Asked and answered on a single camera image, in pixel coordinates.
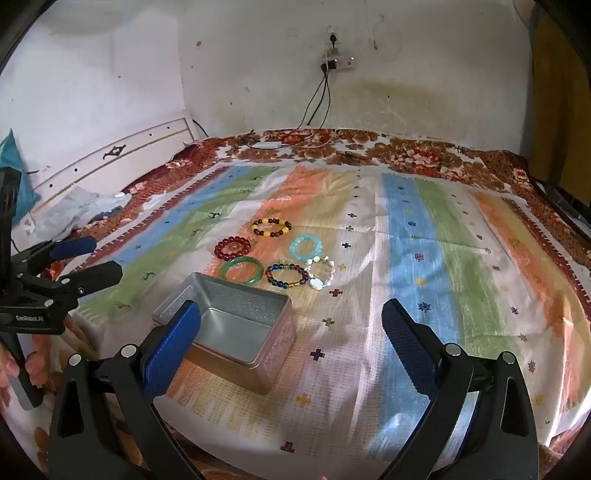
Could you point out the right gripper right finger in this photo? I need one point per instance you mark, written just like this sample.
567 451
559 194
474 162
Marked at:
501 440

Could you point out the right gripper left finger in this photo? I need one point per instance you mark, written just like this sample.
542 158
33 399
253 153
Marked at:
83 443

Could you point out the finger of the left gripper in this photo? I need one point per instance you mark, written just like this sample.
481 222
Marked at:
86 281
47 252

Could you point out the person's left hand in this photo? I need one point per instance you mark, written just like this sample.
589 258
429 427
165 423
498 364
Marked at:
25 378

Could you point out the crumpled white blue clothes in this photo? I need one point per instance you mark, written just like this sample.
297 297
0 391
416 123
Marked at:
78 208

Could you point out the white wooden headboard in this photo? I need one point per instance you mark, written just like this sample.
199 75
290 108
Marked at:
110 169

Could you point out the teal cloth bag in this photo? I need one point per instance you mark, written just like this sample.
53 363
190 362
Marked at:
17 195

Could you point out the green jade bangle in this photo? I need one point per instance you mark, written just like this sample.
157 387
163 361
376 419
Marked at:
244 270

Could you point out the silver metal tin box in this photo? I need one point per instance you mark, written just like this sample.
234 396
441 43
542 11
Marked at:
245 333

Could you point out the white phone on bed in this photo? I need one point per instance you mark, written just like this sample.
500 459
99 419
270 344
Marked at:
267 145

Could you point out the striped colourful bed blanket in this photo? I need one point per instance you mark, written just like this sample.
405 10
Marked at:
468 263

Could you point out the brown floral bed sheet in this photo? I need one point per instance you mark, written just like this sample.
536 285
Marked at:
496 170

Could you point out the white power strip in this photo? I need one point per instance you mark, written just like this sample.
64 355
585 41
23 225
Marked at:
338 63

